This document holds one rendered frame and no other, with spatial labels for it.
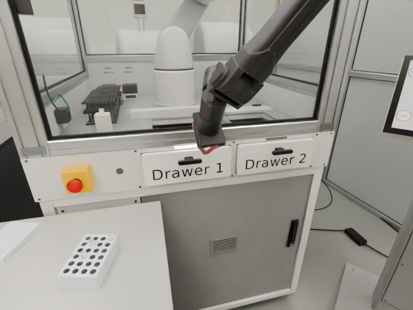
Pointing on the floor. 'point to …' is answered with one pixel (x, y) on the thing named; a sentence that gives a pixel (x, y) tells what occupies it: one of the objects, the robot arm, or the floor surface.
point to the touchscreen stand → (405, 253)
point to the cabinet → (225, 234)
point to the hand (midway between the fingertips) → (204, 147)
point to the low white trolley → (73, 226)
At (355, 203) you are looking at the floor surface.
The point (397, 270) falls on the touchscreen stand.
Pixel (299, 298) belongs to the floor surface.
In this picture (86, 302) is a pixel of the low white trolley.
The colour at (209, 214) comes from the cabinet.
